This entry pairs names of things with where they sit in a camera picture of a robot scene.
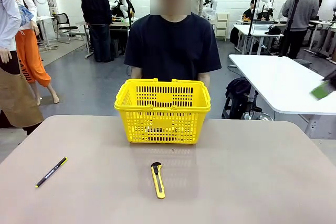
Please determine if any black mesh office chair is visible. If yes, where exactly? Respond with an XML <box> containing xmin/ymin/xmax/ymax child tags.
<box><xmin>54</xmin><ymin>13</ymin><xmax>85</xmax><ymax>45</ymax></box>

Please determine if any black tripod pole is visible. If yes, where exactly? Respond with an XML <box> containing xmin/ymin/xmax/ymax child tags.
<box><xmin>278</xmin><ymin>0</ymin><xmax>303</xmax><ymax>58</ymax></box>

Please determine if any yellow utility knife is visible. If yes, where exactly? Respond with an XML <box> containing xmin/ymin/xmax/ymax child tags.
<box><xmin>150</xmin><ymin>161</ymin><xmax>166</xmax><ymax>199</ymax></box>

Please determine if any black cap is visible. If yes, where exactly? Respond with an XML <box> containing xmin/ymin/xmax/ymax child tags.
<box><xmin>264</xmin><ymin>26</ymin><xmax>283</xmax><ymax>36</ymax></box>

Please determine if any black yellow pen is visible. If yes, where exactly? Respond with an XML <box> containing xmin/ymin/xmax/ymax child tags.
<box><xmin>35</xmin><ymin>156</ymin><xmax>69</xmax><ymax>189</ymax></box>

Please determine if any mannequin with orange trousers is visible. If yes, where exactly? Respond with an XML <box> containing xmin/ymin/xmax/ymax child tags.
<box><xmin>12</xmin><ymin>0</ymin><xmax>60</xmax><ymax>105</ymax></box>

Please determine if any man in grey sweater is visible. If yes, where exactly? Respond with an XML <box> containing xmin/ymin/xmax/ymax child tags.
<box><xmin>282</xmin><ymin>0</ymin><xmax>320</xmax><ymax>59</ymax></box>

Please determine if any person in navy t-shirt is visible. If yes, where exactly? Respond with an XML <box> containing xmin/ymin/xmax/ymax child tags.
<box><xmin>123</xmin><ymin>0</ymin><xmax>223</xmax><ymax>81</ymax></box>

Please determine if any mannequin with light blue shirt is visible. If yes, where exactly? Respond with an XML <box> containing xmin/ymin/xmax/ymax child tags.
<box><xmin>0</xmin><ymin>0</ymin><xmax>45</xmax><ymax>136</ymax></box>

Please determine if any black bag under table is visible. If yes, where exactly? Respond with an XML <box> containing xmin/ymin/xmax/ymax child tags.
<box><xmin>225</xmin><ymin>77</ymin><xmax>253</xmax><ymax>120</ymax></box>

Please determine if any white black humanoid robot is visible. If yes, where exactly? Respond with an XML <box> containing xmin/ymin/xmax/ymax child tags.
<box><xmin>109</xmin><ymin>0</ymin><xmax>135</xmax><ymax>19</ymax></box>

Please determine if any seated person in black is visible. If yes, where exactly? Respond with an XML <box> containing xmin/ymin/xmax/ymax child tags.
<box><xmin>243</xmin><ymin>0</ymin><xmax>259</xmax><ymax>22</ymax></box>

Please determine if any man in black coat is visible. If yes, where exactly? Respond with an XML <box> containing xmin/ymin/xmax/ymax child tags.
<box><xmin>81</xmin><ymin>0</ymin><xmax>113</xmax><ymax>63</ymax></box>

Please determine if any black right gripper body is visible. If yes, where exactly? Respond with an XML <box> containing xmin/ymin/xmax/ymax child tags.
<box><xmin>322</xmin><ymin>70</ymin><xmax>336</xmax><ymax>96</ymax></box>

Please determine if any person's right forearm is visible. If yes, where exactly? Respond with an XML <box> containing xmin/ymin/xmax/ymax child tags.
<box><xmin>130</xmin><ymin>65</ymin><xmax>144</xmax><ymax>80</ymax></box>

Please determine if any white drawer cabinet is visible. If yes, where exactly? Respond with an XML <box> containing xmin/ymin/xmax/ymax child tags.
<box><xmin>215</xmin><ymin>12</ymin><xmax>230</xmax><ymax>42</ymax></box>

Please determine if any grey background work table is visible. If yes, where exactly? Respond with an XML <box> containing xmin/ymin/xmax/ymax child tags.
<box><xmin>83</xmin><ymin>20</ymin><xmax>132</xmax><ymax>59</ymax></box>

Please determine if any person's left forearm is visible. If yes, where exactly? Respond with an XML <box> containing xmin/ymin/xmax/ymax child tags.
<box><xmin>197</xmin><ymin>71</ymin><xmax>212</xmax><ymax>88</ymax></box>

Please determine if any large white table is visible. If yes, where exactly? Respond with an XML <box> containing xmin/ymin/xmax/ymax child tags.
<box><xmin>228</xmin><ymin>54</ymin><xmax>336</xmax><ymax>138</ymax></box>

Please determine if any long white background table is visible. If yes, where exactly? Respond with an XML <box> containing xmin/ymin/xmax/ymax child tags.
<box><xmin>233</xmin><ymin>23</ymin><xmax>285</xmax><ymax>55</ymax></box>

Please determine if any yellow plastic shopping basket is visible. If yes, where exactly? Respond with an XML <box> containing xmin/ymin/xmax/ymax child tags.
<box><xmin>113</xmin><ymin>78</ymin><xmax>212</xmax><ymax>145</ymax></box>

